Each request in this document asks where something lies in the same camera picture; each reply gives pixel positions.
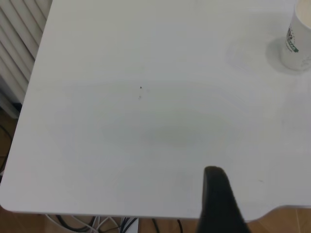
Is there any thick black floor cable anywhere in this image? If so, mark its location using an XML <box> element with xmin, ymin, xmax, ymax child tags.
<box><xmin>55</xmin><ymin>214</ymin><xmax>92</xmax><ymax>233</ymax></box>

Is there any white paper coffee cup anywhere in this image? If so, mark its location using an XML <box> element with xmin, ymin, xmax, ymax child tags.
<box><xmin>281</xmin><ymin>0</ymin><xmax>311</xmax><ymax>72</ymax></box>

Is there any white slatted radiator panel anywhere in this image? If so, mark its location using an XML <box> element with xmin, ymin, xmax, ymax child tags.
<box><xmin>0</xmin><ymin>0</ymin><xmax>53</xmax><ymax>119</ymax></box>

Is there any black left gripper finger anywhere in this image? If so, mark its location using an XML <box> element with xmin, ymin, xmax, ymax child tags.
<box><xmin>196</xmin><ymin>166</ymin><xmax>252</xmax><ymax>233</ymax></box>

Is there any white box under table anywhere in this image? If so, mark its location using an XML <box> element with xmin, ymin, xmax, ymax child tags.
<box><xmin>126</xmin><ymin>218</ymin><xmax>140</xmax><ymax>233</ymax></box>

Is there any black floor cable bundle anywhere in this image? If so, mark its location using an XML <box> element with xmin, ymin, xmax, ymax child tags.
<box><xmin>120</xmin><ymin>217</ymin><xmax>137</xmax><ymax>233</ymax></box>

